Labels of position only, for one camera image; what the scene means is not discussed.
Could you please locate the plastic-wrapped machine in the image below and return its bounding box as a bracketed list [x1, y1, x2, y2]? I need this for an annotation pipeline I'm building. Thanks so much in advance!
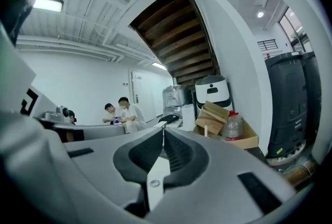
[162, 85, 192, 118]

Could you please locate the black railing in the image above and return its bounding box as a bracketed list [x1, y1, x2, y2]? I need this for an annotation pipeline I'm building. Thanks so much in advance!
[257, 40, 279, 52]

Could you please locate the white service robot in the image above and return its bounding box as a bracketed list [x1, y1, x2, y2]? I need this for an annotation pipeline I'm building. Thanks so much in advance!
[194, 75, 233, 117]

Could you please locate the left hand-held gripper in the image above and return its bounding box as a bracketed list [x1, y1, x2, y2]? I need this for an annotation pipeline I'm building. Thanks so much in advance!
[0, 22, 76, 132]

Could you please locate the clear jar with red lid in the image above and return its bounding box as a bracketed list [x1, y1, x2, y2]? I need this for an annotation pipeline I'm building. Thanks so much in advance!
[222, 110, 244, 142]

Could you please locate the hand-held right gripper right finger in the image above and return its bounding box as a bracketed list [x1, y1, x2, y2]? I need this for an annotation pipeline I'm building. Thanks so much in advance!
[145, 127, 297, 224]

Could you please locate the large open cardboard box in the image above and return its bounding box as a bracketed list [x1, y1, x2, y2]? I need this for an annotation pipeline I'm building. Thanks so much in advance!
[192, 119, 259, 150]

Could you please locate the small cardboard box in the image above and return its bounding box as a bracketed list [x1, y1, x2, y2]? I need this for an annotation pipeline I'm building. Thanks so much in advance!
[195, 100, 230, 136]

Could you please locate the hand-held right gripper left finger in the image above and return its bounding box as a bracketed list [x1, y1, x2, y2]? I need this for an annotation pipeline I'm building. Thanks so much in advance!
[63, 127, 165, 218]

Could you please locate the white door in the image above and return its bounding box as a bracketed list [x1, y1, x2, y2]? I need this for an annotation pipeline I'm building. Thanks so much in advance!
[130, 70, 158, 123]

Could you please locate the tall black machine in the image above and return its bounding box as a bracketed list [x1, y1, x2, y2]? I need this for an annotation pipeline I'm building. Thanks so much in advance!
[264, 52, 309, 159]
[300, 51, 322, 142]

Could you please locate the wooden staircase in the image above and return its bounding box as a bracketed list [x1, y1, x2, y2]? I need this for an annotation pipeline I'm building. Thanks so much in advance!
[129, 0, 221, 90]

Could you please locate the white appliance box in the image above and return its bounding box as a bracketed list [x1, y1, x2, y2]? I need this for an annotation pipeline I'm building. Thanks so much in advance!
[181, 104, 196, 131]

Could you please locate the rectangular ceiling lamp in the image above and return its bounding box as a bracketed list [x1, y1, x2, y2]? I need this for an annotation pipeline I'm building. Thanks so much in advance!
[33, 0, 64, 13]

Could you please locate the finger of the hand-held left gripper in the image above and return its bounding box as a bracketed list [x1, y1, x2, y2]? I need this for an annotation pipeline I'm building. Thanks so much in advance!
[52, 123, 126, 144]

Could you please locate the window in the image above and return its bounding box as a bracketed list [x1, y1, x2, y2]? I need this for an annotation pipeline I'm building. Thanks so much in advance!
[279, 6, 305, 52]

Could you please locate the strip ceiling lamp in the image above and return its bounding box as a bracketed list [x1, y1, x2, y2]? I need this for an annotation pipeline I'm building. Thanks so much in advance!
[151, 62, 168, 71]

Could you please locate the brown translucent cup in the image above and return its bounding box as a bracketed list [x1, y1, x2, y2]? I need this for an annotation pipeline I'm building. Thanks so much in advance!
[282, 160, 320, 191]

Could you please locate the black bag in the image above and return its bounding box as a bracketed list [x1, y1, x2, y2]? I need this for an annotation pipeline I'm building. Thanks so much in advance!
[158, 114, 179, 123]

